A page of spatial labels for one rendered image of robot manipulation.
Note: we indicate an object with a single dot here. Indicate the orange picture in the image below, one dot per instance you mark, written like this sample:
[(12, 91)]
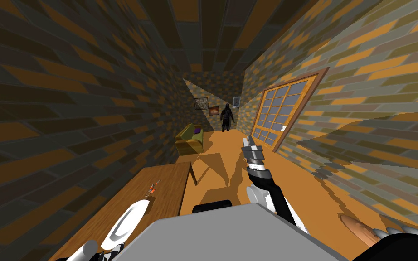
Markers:
[(214, 110)]

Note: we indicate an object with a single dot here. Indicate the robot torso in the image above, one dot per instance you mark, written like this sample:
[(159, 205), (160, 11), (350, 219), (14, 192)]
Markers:
[(227, 235)]

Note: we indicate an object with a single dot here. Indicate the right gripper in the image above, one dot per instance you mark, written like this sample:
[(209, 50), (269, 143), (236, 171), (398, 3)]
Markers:
[(254, 156)]

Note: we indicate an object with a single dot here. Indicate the olive green sofa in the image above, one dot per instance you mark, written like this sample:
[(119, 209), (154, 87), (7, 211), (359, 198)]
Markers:
[(189, 139)]

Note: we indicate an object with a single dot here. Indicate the dark human figure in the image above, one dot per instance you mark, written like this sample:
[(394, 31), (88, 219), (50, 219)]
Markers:
[(226, 116)]

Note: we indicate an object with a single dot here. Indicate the dark framed picture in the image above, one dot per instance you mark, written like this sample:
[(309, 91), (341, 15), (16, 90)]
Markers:
[(201, 103)]

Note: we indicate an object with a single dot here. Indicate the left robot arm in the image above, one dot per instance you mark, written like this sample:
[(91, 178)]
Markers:
[(125, 224)]

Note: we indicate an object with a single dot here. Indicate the wooden framed window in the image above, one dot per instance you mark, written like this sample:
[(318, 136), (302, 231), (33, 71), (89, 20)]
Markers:
[(281, 108)]

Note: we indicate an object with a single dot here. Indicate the brown wooden table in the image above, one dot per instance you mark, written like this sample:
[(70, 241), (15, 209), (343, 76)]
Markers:
[(165, 181)]

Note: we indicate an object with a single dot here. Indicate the tan rounded wooden shape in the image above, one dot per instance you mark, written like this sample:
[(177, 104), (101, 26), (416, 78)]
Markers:
[(359, 228)]

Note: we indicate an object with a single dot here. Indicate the white framed picture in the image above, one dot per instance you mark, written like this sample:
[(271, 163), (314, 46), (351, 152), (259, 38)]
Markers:
[(236, 102)]

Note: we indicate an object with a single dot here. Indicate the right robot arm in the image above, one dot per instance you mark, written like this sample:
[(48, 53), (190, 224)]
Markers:
[(267, 185)]

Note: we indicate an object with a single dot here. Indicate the small orange white tool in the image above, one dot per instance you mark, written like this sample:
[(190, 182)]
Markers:
[(153, 188)]

